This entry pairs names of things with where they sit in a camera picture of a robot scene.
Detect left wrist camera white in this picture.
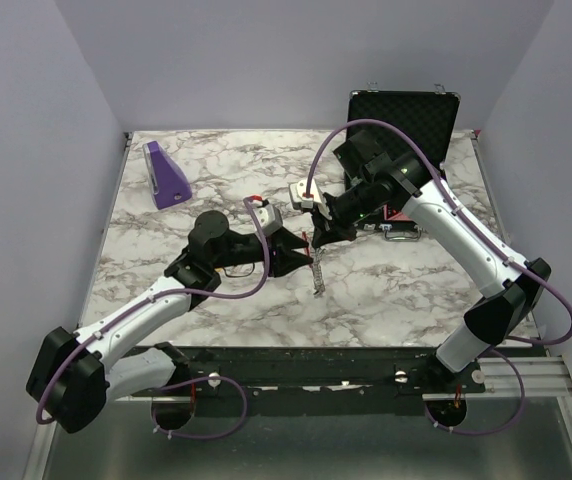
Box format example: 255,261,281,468
253,200,283,237

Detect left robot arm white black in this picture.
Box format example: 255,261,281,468
26,206,312,433

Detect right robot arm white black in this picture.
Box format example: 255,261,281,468
290,131,552,392

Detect right aluminium rail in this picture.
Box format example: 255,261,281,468
412,357,572,401

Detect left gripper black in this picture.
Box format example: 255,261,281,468
212,226,314,279

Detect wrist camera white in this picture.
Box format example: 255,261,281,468
289,180,328,215
253,200,283,237

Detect black mounting base plate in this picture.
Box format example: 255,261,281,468
130,344,490,419

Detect purple plastic object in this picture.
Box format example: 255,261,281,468
143,141,192,210

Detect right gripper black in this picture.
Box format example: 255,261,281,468
311,178,378,248

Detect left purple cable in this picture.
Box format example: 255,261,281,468
35,197,273,441

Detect red handled metal key holder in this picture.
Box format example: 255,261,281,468
301,231,326,298

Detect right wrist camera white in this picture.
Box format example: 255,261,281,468
289,180,328,215

